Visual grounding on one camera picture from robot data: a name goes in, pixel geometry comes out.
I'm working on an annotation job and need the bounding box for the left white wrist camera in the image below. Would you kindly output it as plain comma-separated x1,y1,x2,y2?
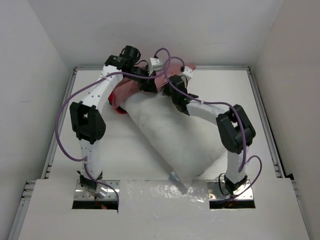
147,57,163,75

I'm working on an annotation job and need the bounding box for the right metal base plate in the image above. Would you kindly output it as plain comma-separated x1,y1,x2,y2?
207,180,254,202

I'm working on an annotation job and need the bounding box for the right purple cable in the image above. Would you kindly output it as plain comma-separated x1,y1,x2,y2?
163,56,263,201

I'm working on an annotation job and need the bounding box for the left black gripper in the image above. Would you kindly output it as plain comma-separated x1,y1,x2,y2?
125,65,158,94

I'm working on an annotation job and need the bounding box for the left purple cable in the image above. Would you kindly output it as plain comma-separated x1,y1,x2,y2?
55,47,173,203

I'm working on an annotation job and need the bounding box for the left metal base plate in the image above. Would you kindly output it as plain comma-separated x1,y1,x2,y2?
73,180,120,202

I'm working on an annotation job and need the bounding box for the white pillow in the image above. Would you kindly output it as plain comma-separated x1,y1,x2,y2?
121,92,226,188

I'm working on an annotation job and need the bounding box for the metal base plate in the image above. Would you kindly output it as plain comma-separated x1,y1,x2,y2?
73,180,120,202
207,180,254,202

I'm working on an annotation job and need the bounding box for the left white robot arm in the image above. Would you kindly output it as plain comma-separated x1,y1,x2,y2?
69,45,163,190

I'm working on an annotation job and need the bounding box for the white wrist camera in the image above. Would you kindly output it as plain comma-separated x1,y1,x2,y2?
147,57,163,75
180,66,193,81

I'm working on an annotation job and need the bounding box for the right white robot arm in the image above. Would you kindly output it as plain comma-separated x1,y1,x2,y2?
163,75,256,195

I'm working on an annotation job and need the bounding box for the red patterned pillowcase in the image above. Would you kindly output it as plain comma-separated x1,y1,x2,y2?
108,63,196,114

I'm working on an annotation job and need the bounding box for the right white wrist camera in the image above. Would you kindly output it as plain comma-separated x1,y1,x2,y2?
180,66,193,81

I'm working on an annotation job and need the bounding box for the purple cable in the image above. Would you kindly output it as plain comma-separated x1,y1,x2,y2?
163,56,263,201
55,47,173,203

